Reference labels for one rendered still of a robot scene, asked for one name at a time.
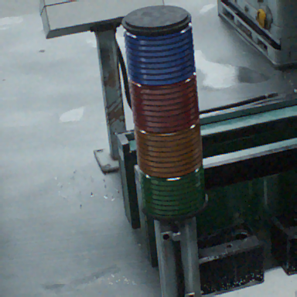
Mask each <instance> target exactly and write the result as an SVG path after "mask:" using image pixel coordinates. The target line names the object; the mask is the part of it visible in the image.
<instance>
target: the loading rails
mask: <svg viewBox="0 0 297 297"><path fill-rule="evenodd" d="M115 136H116V142H117V149H118V161H119V167H120V174H121V185H122V192H123V198H124V205H125V216H126V217H127V219H128V222H129V223H130V225H131V227H132V228H134V227H141V229H142V242H143V249H144V252H145V254H146V256H147V258H148V260H149V262H150V264H151V266H152V267H156V266H159V264H158V263H159V257H158V250H157V243H156V236H155V222H154V220H152V219H150V218H148V217H147V216H145V215H144V214H143V212H142V211H141V208H140V201H141V199H142V196H141V189H140V182H139V180H140V179H139V174H138V161H137V155H136V145H135V134H134V129H128V130H124V131H117V132H115ZM200 136H201V142H202V145H201V146H202V153H203V154H202V157H203V174H204V184H205V193H206V194H207V196H208V206H207V208H206V209H205V210H204V211H203V212H202V213H200V214H199V215H197V216H196V231H197V233H198V234H199V233H203V232H207V231H211V230H219V229H222V228H224V227H229V226H233V225H236V224H242V223H245V222H247V223H248V224H249V225H250V226H251V227H252V229H253V230H254V232H255V234H256V235H257V237H259V239H260V240H261V241H262V240H264V239H269V238H271V219H272V217H273V216H274V215H276V214H278V213H284V212H287V211H290V210H297V94H296V95H292V96H288V97H282V98H279V99H274V100H270V101H264V102H261V103H257V104H250V105H246V106H242V107H238V108H231V109H228V110H224V111H217V112H214V113H209V114H202V115H200Z"/></svg>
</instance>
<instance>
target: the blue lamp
mask: <svg viewBox="0 0 297 297"><path fill-rule="evenodd" d="M191 25H192V22H190V23H188V24H187V26H186V27H184V28H183V29H181V30H180V31H178V32H174V33H170V34H166V35H161V36H140V35H135V34H133V33H130V32H128V31H127V30H126V29H125V28H124V27H123V31H124V36H123V37H124V44H125V54H126V56H125V59H126V64H127V71H128V77H129V78H130V79H131V80H133V81H134V82H137V83H139V84H144V85H153V86H159V85H167V84H174V83H177V82H180V81H182V80H185V79H187V78H188V77H190V76H192V75H193V74H194V73H195V69H196V67H195V60H194V58H195V56H194V49H193V47H194V45H193V33H192V30H193V28H192V26H191Z"/></svg>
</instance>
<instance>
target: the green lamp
mask: <svg viewBox="0 0 297 297"><path fill-rule="evenodd" d="M138 174H139V179H140V180H139V182H140V189H141V196H142V204H143V207H144V208H145V210H146V211H147V212H148V213H150V214H152V215H154V216H157V217H164V218H168V217H181V216H185V215H187V214H190V213H193V212H195V211H197V210H199V209H200V208H201V207H202V206H203V205H204V203H205V198H206V194H205V184H204V174H203V162H202V163H201V165H200V166H199V167H198V168H197V169H195V170H193V171H192V172H190V173H188V174H186V175H183V176H177V177H169V178H163V177H156V176H150V175H148V174H146V173H144V172H143V171H141V170H140V168H139V167H138Z"/></svg>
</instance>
